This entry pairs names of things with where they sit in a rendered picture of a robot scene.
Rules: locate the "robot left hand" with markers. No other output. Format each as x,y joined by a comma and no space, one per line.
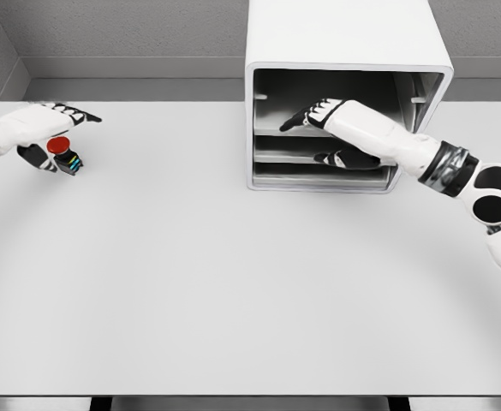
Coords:
36,124

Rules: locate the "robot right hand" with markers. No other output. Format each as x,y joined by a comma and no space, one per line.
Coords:
357,124

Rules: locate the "red button load switch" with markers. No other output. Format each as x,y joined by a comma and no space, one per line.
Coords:
66,158

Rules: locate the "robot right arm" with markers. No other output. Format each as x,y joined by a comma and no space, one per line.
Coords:
451,162

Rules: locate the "white tabletop storage cabinet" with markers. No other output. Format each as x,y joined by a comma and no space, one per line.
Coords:
344,38

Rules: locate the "grey cabinet drawer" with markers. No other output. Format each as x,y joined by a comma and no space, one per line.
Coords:
284,150
301,176

